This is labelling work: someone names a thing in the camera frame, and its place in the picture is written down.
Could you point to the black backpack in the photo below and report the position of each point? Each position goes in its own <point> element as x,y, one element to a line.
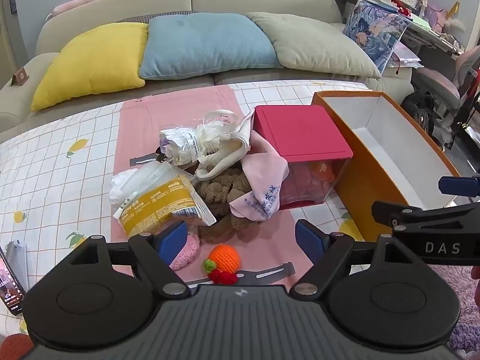
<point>420,112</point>

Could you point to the brown plush toy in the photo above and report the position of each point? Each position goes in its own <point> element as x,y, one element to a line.
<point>219,191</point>

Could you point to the purple rug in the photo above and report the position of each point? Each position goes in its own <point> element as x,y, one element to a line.
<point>465,326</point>

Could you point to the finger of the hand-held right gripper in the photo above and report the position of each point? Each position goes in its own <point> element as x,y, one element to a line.
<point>459,185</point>
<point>405,212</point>

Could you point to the red lidded clear box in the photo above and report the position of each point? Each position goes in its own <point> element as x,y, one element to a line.
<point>300,131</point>

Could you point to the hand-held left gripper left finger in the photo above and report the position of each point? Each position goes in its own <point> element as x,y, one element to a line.
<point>172,240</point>

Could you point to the houndstooth cushion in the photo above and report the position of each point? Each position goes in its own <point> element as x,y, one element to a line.
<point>150,17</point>

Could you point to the crocheted red strawberry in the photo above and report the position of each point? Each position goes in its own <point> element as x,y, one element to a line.
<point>223,276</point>

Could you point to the yellow pillow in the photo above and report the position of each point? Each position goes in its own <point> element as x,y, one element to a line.
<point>93,63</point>

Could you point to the yellow snack packet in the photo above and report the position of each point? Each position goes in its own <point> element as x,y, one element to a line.
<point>150,210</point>

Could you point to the clear plastic packet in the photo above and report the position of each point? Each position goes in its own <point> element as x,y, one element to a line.
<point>180,142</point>

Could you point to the cluttered desk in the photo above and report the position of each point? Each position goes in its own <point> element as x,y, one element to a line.
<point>416,22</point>

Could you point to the white case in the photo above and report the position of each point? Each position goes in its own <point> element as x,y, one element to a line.
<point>18,258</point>

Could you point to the pink plush toy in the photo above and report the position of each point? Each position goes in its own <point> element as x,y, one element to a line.
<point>86,0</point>

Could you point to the blue printed pillow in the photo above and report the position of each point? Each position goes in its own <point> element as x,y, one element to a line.
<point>375,30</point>

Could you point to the smartphone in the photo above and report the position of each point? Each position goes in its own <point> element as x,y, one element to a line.
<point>9,288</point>

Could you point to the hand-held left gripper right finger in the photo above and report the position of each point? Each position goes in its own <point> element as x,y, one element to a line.
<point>309,240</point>

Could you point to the clear plastic folders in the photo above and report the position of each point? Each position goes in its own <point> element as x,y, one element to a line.
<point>407,58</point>

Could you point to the pink crocheted piece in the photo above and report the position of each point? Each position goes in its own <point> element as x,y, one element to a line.
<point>184,255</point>

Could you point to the pale green pillow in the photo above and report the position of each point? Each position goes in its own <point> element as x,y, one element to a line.
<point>318,45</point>

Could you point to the pink mat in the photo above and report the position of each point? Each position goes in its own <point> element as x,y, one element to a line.
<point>168,108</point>

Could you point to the pink chair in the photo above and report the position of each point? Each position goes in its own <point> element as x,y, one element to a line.
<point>446,82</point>

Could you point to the pink cloth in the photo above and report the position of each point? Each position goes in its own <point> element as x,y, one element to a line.
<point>262,180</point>

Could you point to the light blue pillow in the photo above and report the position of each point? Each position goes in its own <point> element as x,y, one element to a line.
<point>206,45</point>

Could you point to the beige sofa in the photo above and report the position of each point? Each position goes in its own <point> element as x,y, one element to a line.
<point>262,0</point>

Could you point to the white tote bag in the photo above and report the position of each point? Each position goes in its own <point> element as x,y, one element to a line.
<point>225,153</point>

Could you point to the orange cardboard box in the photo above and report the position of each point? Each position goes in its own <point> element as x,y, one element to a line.
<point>375,180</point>

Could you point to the small brown card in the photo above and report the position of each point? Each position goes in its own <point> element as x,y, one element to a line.
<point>20,77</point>

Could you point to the white plastic bag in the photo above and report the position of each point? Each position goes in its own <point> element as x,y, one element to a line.
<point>123,185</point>

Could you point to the crocheted orange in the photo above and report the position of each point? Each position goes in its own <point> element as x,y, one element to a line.
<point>225,258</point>

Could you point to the red textured ball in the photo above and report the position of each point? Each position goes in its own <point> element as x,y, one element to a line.
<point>15,347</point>

